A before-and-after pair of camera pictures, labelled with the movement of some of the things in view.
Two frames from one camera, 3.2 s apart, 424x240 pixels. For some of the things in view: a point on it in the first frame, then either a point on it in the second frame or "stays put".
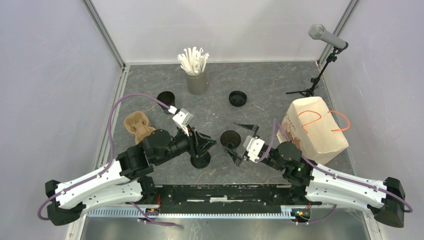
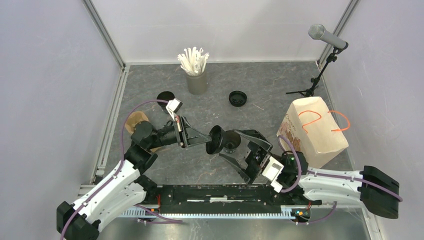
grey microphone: x=317 y=31 stays put
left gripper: x=197 y=142 → x=183 y=130
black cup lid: x=200 y=162 → x=216 y=133
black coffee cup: x=230 y=139 stays put
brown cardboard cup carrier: x=137 y=123 stays put
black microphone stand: x=309 y=92 stays put
